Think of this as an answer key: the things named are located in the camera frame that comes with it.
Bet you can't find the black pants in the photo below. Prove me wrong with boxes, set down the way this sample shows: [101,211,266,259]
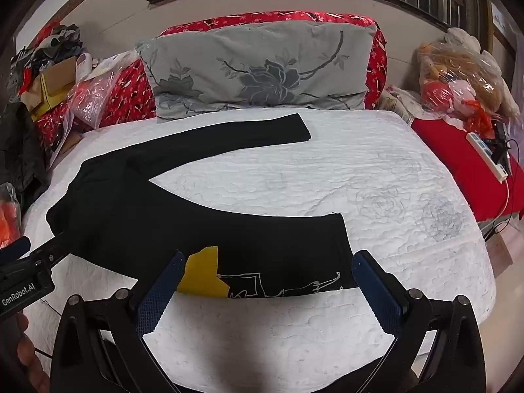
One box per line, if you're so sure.
[46,112,353,300]

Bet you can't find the pile of mixed clothes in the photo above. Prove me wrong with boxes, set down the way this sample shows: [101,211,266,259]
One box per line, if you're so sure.
[10,22,84,103]

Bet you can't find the white plastic bottle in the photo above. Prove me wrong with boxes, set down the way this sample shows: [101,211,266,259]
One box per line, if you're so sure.
[75,52,94,80]

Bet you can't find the white printed cloth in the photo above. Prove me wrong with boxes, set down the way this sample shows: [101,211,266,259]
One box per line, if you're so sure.
[377,86,418,125]

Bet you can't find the brown cardboard box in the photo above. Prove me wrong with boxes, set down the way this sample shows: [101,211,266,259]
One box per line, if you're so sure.
[20,55,78,109]

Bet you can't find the white power strip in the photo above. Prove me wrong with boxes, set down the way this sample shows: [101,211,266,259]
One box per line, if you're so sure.
[467,132,508,181]

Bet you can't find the small bag with orange contents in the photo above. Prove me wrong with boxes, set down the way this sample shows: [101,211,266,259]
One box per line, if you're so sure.
[0,182,23,250]

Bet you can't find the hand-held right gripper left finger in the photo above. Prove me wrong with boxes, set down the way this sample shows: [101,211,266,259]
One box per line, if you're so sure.
[49,251,189,393]

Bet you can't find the clear plastic bag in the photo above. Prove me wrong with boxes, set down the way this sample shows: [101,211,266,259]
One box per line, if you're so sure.
[66,65,123,129]

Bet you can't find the person's left hand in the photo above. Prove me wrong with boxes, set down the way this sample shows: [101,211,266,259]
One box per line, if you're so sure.
[12,311,52,393]

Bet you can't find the plain red cloth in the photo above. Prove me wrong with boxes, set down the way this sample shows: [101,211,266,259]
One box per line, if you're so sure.
[410,117,524,224]

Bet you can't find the dark green cloth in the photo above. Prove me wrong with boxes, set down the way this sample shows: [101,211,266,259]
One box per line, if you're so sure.
[0,102,50,209]

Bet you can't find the clear bag of plush toys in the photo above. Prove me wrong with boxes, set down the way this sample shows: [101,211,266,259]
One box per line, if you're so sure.
[418,28,520,132]

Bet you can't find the grey floral pillow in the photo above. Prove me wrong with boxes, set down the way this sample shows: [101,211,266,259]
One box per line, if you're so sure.
[135,20,378,124]

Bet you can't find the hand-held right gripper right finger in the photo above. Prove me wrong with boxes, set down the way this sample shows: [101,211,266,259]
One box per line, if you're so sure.
[348,250,488,393]

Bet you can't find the black charger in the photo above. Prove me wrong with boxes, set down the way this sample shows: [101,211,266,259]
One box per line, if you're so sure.
[489,123,512,164]

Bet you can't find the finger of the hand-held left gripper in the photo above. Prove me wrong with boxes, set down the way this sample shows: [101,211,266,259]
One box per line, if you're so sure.
[29,231,68,271]
[0,235,32,261]

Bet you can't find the yellow box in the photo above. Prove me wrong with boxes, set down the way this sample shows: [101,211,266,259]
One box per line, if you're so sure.
[28,84,70,119]

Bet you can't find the white quilted bed cover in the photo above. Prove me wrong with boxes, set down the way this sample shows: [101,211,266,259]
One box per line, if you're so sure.
[22,106,498,393]

